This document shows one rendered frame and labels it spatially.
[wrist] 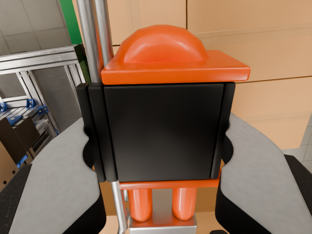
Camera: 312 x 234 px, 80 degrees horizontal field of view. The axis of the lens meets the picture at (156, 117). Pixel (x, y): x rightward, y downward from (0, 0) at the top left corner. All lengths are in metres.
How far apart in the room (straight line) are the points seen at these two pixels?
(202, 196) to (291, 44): 0.71
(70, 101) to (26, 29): 0.52
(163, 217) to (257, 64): 0.79
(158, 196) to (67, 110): 1.18
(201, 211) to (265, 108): 0.69
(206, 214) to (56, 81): 1.09
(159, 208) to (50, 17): 1.35
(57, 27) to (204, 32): 0.95
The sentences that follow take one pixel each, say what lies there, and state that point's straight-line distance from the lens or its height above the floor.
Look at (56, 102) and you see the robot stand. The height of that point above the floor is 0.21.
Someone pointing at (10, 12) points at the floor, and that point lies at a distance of 1.55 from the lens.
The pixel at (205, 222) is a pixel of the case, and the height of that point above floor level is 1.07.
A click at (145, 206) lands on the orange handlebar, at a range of 0.18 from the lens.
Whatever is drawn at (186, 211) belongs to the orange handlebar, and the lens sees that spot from 0.19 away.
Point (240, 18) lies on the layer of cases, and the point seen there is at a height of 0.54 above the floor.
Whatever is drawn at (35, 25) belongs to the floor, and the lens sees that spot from 1.49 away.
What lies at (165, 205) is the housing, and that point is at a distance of 0.20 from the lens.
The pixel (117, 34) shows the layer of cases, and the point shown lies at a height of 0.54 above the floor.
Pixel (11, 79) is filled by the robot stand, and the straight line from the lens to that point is 1.41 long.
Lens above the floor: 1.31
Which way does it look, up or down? 61 degrees down
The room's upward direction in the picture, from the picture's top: 176 degrees clockwise
